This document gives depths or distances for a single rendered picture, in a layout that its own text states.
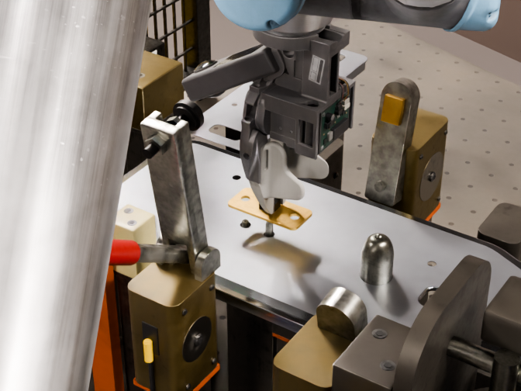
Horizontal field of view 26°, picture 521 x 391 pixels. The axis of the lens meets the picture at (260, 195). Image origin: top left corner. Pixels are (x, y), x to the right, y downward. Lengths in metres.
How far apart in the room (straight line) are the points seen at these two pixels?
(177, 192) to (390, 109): 0.32
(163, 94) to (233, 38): 2.48
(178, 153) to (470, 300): 0.27
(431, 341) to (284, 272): 0.36
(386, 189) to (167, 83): 0.30
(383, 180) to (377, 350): 0.42
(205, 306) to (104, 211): 0.58
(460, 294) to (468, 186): 1.01
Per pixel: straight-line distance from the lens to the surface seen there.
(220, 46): 3.78
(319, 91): 1.03
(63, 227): 0.46
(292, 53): 1.05
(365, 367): 0.85
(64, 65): 0.47
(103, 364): 1.19
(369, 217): 1.21
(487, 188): 1.82
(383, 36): 2.27
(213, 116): 1.38
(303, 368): 0.92
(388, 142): 1.23
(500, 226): 1.23
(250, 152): 1.07
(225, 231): 1.18
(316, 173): 1.13
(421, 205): 1.30
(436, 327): 0.79
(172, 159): 0.95
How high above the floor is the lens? 1.69
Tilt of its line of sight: 34 degrees down
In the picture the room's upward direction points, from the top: straight up
